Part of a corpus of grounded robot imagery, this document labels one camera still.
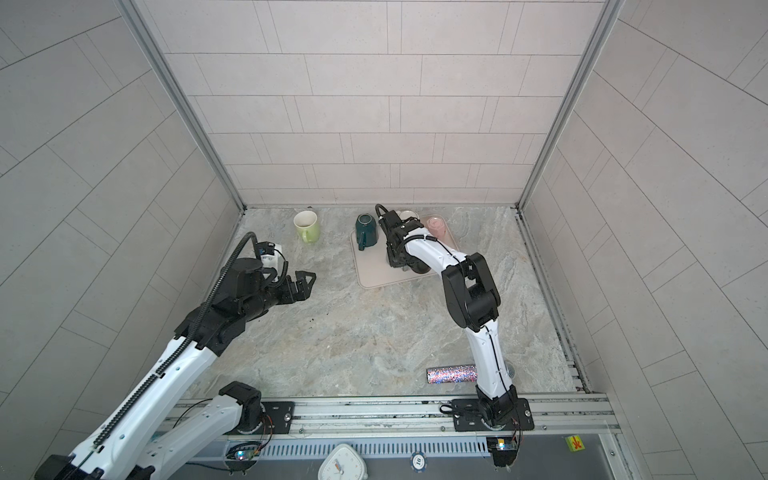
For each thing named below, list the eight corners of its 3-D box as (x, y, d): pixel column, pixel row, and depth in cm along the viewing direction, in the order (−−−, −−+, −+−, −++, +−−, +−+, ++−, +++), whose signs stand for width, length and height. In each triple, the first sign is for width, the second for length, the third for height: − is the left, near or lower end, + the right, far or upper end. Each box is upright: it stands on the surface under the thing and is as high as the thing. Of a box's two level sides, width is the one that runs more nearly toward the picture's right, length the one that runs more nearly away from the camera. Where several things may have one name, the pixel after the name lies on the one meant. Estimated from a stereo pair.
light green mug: (296, 249, 105) (288, 232, 98) (302, 227, 112) (295, 210, 104) (317, 249, 105) (311, 232, 98) (322, 227, 112) (316, 210, 104)
